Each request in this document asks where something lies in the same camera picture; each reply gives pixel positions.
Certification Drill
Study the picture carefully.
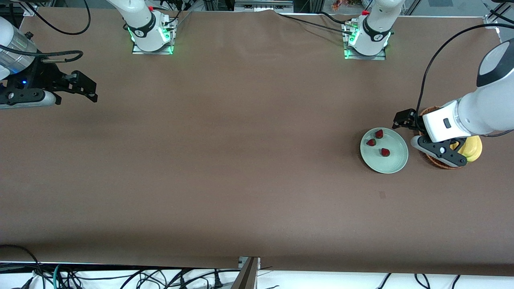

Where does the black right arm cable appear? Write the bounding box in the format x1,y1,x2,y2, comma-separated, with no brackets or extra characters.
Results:
0,0,91,64

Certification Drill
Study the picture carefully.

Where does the light green round plate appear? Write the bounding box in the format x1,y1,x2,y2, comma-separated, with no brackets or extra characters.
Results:
360,127,409,174

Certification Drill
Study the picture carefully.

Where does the teal floor cable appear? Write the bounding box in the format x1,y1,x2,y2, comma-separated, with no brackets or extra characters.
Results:
52,263,64,289

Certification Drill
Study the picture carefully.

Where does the yellow banana bunch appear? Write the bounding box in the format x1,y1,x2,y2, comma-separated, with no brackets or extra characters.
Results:
450,136,483,163

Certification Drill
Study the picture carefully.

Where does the brown wicker basket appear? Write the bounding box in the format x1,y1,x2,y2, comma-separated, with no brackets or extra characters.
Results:
418,106,468,169

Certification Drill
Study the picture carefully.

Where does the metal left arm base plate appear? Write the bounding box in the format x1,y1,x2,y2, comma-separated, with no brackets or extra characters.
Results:
343,20,387,61

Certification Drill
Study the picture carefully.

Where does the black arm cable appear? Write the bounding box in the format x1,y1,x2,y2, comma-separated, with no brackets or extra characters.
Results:
417,22,514,119
0,0,91,64

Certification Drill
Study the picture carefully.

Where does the black cable on table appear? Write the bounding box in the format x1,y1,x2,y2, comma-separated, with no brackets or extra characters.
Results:
274,11,356,35
319,11,348,24

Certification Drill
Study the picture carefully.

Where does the silver equipment box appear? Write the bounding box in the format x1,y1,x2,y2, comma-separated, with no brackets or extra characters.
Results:
234,0,294,12

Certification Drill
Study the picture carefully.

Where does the brown table cover sheet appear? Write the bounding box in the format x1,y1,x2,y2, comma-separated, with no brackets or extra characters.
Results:
0,7,514,277

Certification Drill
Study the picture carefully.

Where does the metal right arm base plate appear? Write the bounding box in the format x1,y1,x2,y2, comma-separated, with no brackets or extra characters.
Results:
132,18,178,55

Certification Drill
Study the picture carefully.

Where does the orange red object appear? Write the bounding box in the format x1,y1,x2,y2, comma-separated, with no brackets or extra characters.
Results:
331,0,362,11

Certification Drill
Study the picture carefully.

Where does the dark table leg post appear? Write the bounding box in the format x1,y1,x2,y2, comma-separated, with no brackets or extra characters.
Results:
231,257,261,289

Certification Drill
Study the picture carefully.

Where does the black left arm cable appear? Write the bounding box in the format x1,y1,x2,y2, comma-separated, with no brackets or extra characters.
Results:
417,22,514,119

